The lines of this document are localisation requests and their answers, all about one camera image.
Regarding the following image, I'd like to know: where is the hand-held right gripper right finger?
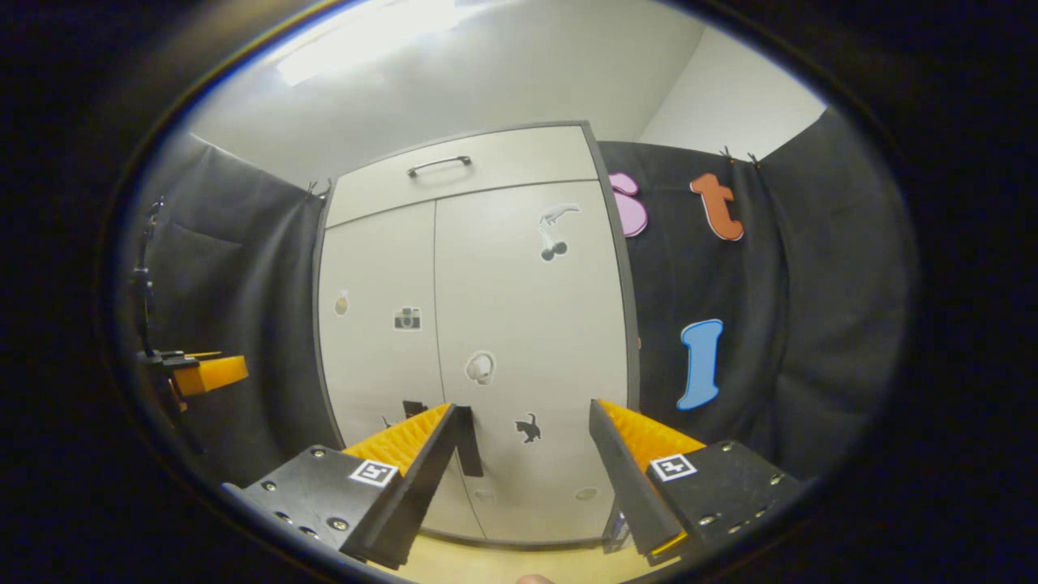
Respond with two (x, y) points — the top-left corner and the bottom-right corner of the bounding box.
(589, 398), (804, 567)

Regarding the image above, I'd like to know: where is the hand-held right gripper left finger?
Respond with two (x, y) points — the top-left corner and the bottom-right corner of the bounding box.
(223, 402), (474, 570)

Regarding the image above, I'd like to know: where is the white and grey shoe cabinet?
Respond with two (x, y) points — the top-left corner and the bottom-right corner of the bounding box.
(312, 120), (643, 554)

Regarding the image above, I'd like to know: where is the white shoe cabinet door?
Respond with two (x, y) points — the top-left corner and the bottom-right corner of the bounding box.
(434, 180), (638, 547)
(316, 199), (489, 541)

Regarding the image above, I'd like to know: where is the black backdrop cloth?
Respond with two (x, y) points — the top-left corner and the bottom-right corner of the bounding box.
(114, 134), (339, 489)
(596, 109), (919, 485)

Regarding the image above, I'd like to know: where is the black drawer handle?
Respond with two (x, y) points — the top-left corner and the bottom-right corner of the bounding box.
(405, 155), (474, 178)

